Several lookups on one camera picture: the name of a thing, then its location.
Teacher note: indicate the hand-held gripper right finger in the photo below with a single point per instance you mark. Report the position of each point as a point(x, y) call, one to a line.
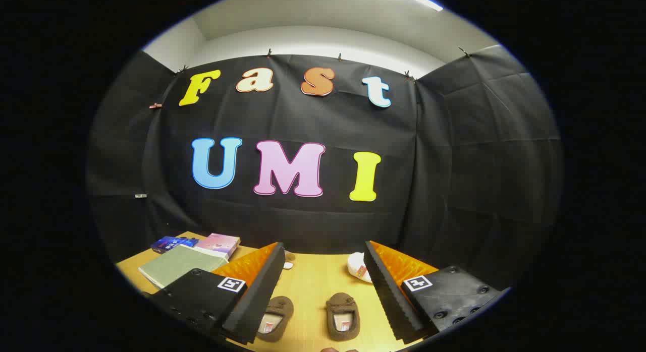
point(391, 296)

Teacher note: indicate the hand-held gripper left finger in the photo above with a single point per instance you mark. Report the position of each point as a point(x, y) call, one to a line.
point(257, 296)

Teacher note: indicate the brown fuzzy slipper shoe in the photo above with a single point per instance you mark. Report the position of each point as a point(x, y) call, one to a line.
point(276, 316)
point(343, 311)

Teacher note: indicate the green lidded cream storage box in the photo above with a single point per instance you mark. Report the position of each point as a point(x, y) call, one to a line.
point(176, 264)

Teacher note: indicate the blue printed box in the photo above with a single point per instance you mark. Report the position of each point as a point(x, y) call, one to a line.
point(169, 244)

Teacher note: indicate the white plush toy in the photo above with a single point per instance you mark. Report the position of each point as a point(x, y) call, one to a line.
point(357, 266)

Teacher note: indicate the tan bread-shaped plush toy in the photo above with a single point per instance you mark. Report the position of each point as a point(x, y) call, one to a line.
point(289, 256)

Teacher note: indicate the pink book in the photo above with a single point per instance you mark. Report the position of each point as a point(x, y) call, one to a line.
point(218, 243)

